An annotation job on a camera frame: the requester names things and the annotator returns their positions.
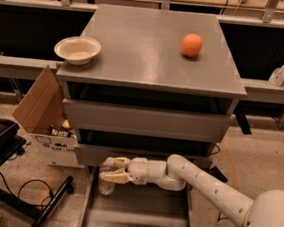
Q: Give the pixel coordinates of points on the grey drawer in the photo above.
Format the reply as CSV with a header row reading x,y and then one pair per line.
x,y
123,119
134,206
94,155

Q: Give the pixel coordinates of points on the grey bottom drawer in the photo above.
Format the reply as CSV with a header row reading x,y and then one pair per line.
x,y
134,206

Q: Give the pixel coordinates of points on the grey top drawer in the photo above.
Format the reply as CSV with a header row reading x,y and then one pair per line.
x,y
123,119

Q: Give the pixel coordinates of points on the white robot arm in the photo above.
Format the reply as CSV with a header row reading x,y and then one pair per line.
x,y
266,210

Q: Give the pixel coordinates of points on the clear plastic water bottle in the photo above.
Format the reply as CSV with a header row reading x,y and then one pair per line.
x,y
105,187

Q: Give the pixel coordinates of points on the black power adapter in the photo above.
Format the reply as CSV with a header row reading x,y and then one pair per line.
x,y
216,173

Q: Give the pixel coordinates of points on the white paper bowl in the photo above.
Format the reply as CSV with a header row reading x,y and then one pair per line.
x,y
77,50

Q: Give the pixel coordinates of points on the brown cardboard box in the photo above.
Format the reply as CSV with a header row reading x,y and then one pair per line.
x,y
42,116

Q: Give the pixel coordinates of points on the grey drawer cabinet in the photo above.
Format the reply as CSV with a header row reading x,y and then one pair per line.
x,y
141,64

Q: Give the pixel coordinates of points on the orange fruit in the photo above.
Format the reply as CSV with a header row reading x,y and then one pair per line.
x,y
191,45

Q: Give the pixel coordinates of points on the grey middle drawer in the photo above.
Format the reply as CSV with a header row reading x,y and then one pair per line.
x,y
94,155

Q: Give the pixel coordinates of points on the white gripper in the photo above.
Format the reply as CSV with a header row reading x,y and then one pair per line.
x,y
138,170

